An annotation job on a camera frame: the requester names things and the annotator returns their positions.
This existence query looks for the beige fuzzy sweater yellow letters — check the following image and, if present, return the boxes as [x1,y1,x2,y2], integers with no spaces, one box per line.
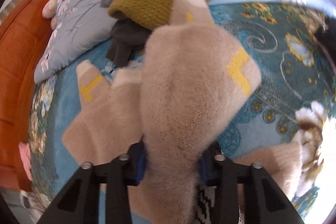
[61,0,302,224]

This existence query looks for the black white patterned knit sweater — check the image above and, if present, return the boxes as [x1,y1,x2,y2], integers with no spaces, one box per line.
[192,181,244,224]

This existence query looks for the pink floral pillow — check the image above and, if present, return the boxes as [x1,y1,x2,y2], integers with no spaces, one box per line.
[42,0,58,30]

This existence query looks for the dark grey garment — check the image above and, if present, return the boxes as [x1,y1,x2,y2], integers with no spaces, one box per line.
[101,0,151,68]

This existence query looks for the orange wooden headboard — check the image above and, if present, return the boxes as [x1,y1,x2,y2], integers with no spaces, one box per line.
[0,0,52,191]

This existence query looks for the teal floral plush blanket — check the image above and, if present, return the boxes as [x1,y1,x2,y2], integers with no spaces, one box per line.
[29,2,335,223]

